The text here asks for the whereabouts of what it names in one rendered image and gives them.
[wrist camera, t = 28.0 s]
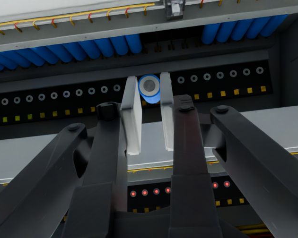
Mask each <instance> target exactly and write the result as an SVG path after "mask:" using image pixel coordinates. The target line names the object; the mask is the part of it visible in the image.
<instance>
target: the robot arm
mask: <svg viewBox="0 0 298 238"><path fill-rule="evenodd" d="M160 107H161V115H162V122H163V130H164V138H165V145H166V150H167V149H168V151H173V175H171V194H170V206H168V207H164V208H161V209H157V210H154V211H151V212H146V213H137V212H127V174H128V155H127V154H130V155H136V154H139V153H140V146H141V119H142V108H141V102H140V93H139V90H138V80H137V77H135V76H129V77H128V78H127V81H126V86H125V90H124V94H123V99H122V103H116V102H105V103H102V104H99V105H97V106H96V113H97V117H98V123H97V126H96V127H93V128H90V129H86V126H85V124H82V123H73V124H70V125H69V126H66V127H65V128H64V129H63V130H62V131H61V132H60V133H59V134H58V135H57V136H56V137H55V138H54V139H53V140H52V141H51V142H50V143H49V144H48V145H47V146H46V147H45V148H44V149H43V150H42V151H41V152H40V153H39V154H38V155H37V156H36V157H35V158H34V159H33V160H32V161H31V162H30V163H29V164H28V165H27V166H25V167H24V168H23V169H22V170H21V171H20V172H19V173H18V174H17V175H16V176H15V177H14V178H13V179H12V180H11V181H10V182H9V183H8V184H7V185H6V186H5V187H4V188H3V189H2V190H1V191H0V238H51V237H52V235H53V233H54V232H55V230H56V229H57V227H58V225H59V224H60V222H61V220H62V219H63V217H64V215H65V214H66V212H67V211H68V214H67V217H66V221H65V224H64V228H63V231H62V235H61V238H250V237H249V236H247V235H246V234H244V233H243V232H241V231H240V230H238V229H237V228H235V227H234V226H232V225H231V224H229V223H228V222H226V221H225V220H223V219H222V218H220V217H218V214H217V208H216V203H215V198H214V193H213V187H212V182H211V177H210V173H208V168H207V163H206V157H205V151H204V148H212V153H213V154H214V156H215V157H216V158H217V160H218V161H219V163H220V164H221V165H222V167H223V168H224V170H225V171H226V172H227V174H228V175H229V176H230V177H231V179H232V180H233V181H234V183H235V184H236V186H237V187H238V188H239V190H240V191H241V192H242V194H243V195H244V197H245V198H246V199H247V201H248V202H249V203H250V205H251V206H252V207H253V209H254V210H255V211H256V213H257V214H258V215H259V217H260V218H261V219H262V221H263V222H264V224H265V225H266V226H267V228H268V229H269V231H270V232H271V233H272V234H273V236H274V237H275V238H298V159H297V158H296V157H295V156H293V155H292V154H291V153H289V152H288V151H287V150H286V149H284V148H283V147H282V146H281V145H279V144H278V143H277V142H276V141H274V140H273V139H272V138H271V137H269V136H268V135H267V134H266V133H264V132H263V131H262V130H260V129H259V128H258V127H257V126H256V125H254V124H253V123H252V122H251V121H249V120H248V119H247V118H246V117H244V116H243V115H242V114H241V113H239V112H238V111H237V110H235V109H234V108H232V107H230V106H227V105H221V106H217V107H213V108H212V109H211V110H210V114H202V113H198V111H197V108H196V107H194V104H193V101H192V98H191V96H189V95H187V94H185V95H177V96H173V92H172V86H171V79H170V73H168V72H161V74H160ZM126 149H127V150H126ZM127 152H128V153H127Z"/></svg>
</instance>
